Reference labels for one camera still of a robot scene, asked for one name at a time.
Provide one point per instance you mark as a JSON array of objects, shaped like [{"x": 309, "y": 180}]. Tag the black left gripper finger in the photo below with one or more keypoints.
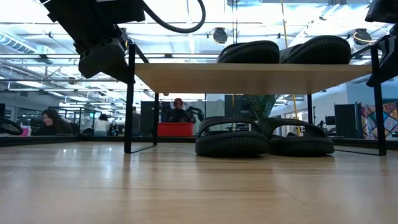
[{"x": 102, "y": 60}]

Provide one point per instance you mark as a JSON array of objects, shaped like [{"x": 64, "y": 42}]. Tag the black foam slide sandal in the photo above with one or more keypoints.
[
  {"x": 248, "y": 53},
  {"x": 230, "y": 144},
  {"x": 317, "y": 49},
  {"x": 301, "y": 145}
]

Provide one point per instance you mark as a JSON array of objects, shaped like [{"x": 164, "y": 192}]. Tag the black cabinet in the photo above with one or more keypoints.
[
  {"x": 146, "y": 118},
  {"x": 346, "y": 121}
]

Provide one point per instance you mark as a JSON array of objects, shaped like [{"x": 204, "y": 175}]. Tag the thin black ceiling pole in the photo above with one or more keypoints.
[{"x": 235, "y": 18}]

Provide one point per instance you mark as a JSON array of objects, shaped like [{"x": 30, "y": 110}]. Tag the wooden shelf with black frame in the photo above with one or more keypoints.
[{"x": 248, "y": 77}]

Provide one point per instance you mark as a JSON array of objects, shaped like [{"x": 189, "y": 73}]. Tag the snake plant in white pot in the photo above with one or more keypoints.
[{"x": 261, "y": 105}]

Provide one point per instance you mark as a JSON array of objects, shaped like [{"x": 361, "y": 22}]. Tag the red plastic bin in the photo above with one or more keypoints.
[{"x": 175, "y": 129}]

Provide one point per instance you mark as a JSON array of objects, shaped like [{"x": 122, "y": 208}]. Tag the black curved object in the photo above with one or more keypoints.
[{"x": 17, "y": 127}]

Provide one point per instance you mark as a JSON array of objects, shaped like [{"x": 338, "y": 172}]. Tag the person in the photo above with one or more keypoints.
[
  {"x": 101, "y": 126},
  {"x": 54, "y": 124},
  {"x": 178, "y": 113}
]

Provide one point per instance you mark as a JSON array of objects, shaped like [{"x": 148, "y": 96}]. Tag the background black robot arm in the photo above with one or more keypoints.
[{"x": 196, "y": 112}]

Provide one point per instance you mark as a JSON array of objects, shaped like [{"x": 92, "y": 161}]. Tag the small black monitor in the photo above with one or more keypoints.
[{"x": 329, "y": 120}]

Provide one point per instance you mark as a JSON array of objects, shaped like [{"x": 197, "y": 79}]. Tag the black round ceiling lamp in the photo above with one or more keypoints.
[
  {"x": 362, "y": 36},
  {"x": 220, "y": 35}
]

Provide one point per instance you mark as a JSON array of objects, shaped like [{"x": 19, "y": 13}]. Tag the black metal table frame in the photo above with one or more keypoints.
[{"x": 93, "y": 140}]

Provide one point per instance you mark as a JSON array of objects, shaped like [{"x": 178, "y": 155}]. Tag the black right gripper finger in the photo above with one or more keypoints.
[{"x": 392, "y": 53}]

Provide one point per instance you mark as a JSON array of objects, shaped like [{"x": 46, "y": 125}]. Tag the colourful patterned hanging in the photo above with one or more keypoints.
[{"x": 367, "y": 121}]

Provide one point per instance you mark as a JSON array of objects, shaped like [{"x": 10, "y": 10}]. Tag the pink cup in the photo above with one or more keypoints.
[{"x": 26, "y": 131}]

